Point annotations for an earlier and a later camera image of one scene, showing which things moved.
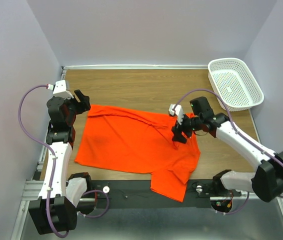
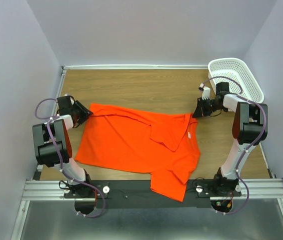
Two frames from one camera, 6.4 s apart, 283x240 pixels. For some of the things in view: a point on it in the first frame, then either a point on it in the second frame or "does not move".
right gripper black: (176, 134) to (200, 111)
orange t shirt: (139, 142) does not move
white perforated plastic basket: (232, 81) does not move
